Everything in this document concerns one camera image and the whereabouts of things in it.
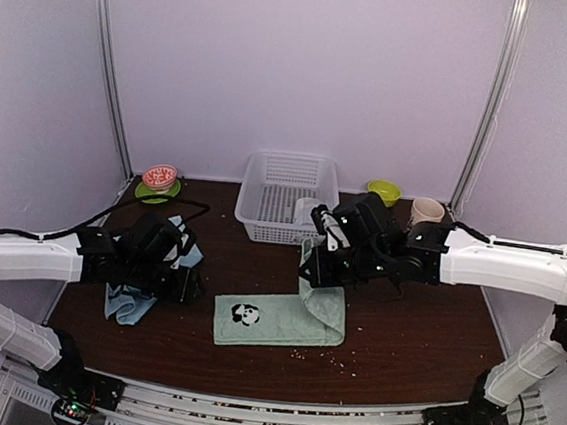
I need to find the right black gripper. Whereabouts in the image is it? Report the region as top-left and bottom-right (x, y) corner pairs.
(297, 238), (392, 297)

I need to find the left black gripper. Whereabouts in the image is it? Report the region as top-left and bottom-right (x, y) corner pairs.
(122, 256), (208, 306)

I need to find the green panda towel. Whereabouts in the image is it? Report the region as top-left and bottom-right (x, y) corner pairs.
(209, 231), (355, 358)

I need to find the light blue towel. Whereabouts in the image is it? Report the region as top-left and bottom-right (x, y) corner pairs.
(104, 215), (204, 326)

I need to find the white plastic basket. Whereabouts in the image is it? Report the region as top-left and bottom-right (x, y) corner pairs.
(234, 151), (339, 245)

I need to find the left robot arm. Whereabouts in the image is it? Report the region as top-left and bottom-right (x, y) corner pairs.
(0, 213), (203, 398)

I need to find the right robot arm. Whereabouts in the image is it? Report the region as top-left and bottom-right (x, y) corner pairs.
(299, 192), (567, 425)

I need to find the rolled grey towel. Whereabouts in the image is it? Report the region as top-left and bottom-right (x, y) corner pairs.
(292, 197), (323, 226)

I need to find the lime green bowl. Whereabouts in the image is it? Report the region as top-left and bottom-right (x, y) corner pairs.
(367, 179), (402, 208)

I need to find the green plate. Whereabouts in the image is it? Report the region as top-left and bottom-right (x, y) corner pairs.
(134, 179), (182, 205)

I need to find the cream printed mug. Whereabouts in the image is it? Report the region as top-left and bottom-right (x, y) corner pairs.
(408, 197), (446, 226)

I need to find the red patterned bowl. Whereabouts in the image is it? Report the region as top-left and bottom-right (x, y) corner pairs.
(142, 164), (178, 194)

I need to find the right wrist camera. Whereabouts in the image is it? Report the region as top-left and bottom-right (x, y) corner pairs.
(310, 204), (351, 252)

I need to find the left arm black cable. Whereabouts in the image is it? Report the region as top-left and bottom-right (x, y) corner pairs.
(0, 181), (212, 261)

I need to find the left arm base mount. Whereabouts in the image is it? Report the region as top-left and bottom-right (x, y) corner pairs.
(37, 370), (125, 425)

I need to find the right aluminium frame post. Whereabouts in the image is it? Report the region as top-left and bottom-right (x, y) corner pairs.
(449, 0), (532, 217)

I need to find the aluminium frame post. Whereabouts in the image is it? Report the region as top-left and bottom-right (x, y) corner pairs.
(449, 0), (532, 217)
(95, 0), (134, 180)

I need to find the left aluminium frame post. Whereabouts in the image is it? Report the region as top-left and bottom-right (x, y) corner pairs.
(95, 0), (134, 180)

